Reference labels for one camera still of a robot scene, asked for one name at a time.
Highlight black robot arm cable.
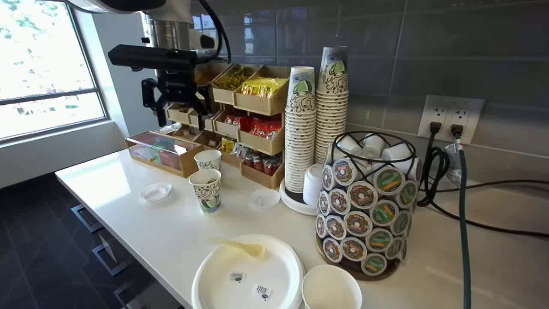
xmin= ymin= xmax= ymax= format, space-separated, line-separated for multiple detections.
xmin=195 ymin=0 xmax=233 ymax=66

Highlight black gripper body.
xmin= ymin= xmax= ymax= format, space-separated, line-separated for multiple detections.
xmin=156 ymin=67 xmax=199 ymax=112

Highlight printed paper cup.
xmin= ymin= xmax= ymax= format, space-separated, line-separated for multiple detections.
xmin=192 ymin=148 xmax=223 ymax=174
xmin=187 ymin=167 xmax=223 ymax=215

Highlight white coffee pod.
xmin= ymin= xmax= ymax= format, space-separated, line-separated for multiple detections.
xmin=380 ymin=141 xmax=413 ymax=167
xmin=360 ymin=134 xmax=386 ymax=158
xmin=332 ymin=136 xmax=362 ymax=164

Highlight stack of white lids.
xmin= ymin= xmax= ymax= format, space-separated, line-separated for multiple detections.
xmin=302 ymin=164 xmax=326 ymax=210

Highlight black power cable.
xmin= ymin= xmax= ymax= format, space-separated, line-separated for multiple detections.
xmin=447 ymin=136 xmax=549 ymax=196
xmin=415 ymin=133 xmax=549 ymax=241

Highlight bamboo organiser bin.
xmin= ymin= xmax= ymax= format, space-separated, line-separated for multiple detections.
xmin=187 ymin=109 xmax=217 ymax=133
xmin=212 ymin=110 xmax=241 ymax=143
xmin=209 ymin=62 xmax=259 ymax=107
xmin=164 ymin=103 xmax=193 ymax=127
xmin=169 ymin=124 xmax=202 ymax=146
xmin=219 ymin=136 xmax=245 ymax=170
xmin=193 ymin=131 xmax=224 ymax=153
xmin=193 ymin=61 xmax=229 ymax=90
xmin=231 ymin=64 xmax=290 ymax=119
xmin=238 ymin=146 xmax=286 ymax=191
xmin=236 ymin=112 xmax=286 ymax=158

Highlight printed paper bowl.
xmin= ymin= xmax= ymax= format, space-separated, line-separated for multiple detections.
xmin=300 ymin=263 xmax=363 ymax=309

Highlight stack of printed paper cups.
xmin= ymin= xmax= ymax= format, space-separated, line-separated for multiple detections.
xmin=283 ymin=66 xmax=317 ymax=196
xmin=314 ymin=45 xmax=351 ymax=169

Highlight green yellow packets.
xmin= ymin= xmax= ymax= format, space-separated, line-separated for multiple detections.
xmin=214 ymin=67 xmax=257 ymax=93

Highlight small white plate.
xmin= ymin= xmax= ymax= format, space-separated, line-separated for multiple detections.
xmin=278 ymin=179 xmax=320 ymax=218

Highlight grey power cable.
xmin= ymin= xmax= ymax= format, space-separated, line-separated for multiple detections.
xmin=454 ymin=146 xmax=473 ymax=309

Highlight white wall power outlet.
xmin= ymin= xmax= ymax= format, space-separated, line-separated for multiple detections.
xmin=416 ymin=93 xmax=487 ymax=146

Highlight yellow sweetener packets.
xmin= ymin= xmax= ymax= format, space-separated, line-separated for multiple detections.
xmin=238 ymin=76 xmax=288 ymax=100

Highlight black wire coffee pod carousel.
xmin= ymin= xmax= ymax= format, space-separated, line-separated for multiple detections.
xmin=314 ymin=129 xmax=420 ymax=282

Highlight window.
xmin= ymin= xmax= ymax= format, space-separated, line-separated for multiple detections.
xmin=0 ymin=0 xmax=111 ymax=145

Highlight white plastic cup lid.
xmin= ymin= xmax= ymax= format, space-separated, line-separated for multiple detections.
xmin=248 ymin=188 xmax=283 ymax=213
xmin=139 ymin=181 xmax=175 ymax=206

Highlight dark base cabinet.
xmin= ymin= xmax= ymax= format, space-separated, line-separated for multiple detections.
xmin=53 ymin=174 xmax=193 ymax=309

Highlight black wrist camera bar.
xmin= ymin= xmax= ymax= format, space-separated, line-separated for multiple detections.
xmin=106 ymin=43 xmax=199 ymax=74

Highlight dark red snack packets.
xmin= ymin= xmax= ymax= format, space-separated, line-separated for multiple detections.
xmin=233 ymin=145 xmax=283 ymax=177

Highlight metal drawer handle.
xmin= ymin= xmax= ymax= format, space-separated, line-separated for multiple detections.
xmin=70 ymin=201 xmax=106 ymax=236
xmin=91 ymin=239 xmax=133 ymax=279
xmin=111 ymin=279 xmax=151 ymax=309

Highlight large white paper plate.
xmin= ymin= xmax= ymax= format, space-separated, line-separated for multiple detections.
xmin=190 ymin=232 xmax=305 ymax=309

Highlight bamboo tea bag box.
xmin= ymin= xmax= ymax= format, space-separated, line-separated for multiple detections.
xmin=123 ymin=131 xmax=205 ymax=181

